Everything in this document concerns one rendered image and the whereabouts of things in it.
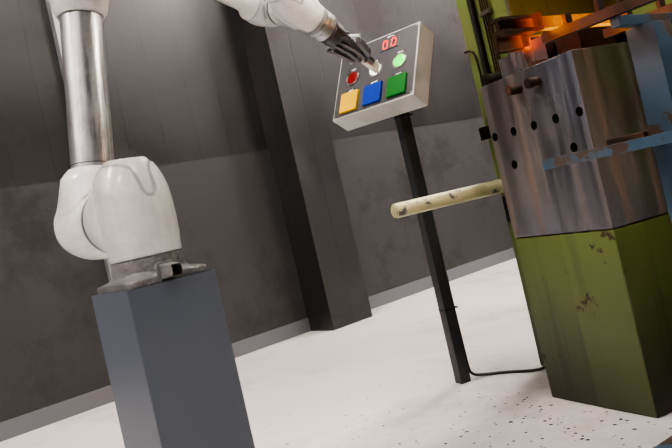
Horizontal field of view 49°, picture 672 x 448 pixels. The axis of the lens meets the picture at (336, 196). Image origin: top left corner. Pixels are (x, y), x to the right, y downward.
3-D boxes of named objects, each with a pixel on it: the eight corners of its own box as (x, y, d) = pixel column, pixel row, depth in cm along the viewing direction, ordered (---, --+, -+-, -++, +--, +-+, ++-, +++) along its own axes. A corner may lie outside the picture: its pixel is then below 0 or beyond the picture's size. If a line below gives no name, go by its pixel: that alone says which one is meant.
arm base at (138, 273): (137, 289, 142) (131, 261, 142) (96, 295, 159) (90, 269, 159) (218, 268, 154) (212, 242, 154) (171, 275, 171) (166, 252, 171)
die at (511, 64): (549, 63, 194) (542, 31, 194) (503, 82, 212) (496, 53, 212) (660, 45, 212) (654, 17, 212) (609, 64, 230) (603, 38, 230)
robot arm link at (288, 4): (332, 2, 206) (303, 2, 215) (293, -30, 195) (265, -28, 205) (316, 36, 204) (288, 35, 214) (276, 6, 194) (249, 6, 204)
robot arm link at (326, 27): (322, 27, 204) (336, 37, 208) (326, 0, 208) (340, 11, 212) (299, 37, 210) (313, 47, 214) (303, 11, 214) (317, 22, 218)
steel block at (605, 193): (612, 228, 178) (570, 49, 178) (514, 237, 212) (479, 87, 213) (761, 184, 201) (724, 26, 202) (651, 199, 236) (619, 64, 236)
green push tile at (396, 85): (404, 90, 230) (406, 70, 233) (385, 97, 235) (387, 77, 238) (407, 93, 231) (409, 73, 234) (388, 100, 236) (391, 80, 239)
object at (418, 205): (400, 219, 218) (396, 201, 219) (391, 220, 223) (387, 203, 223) (516, 190, 237) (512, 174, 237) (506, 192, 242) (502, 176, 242)
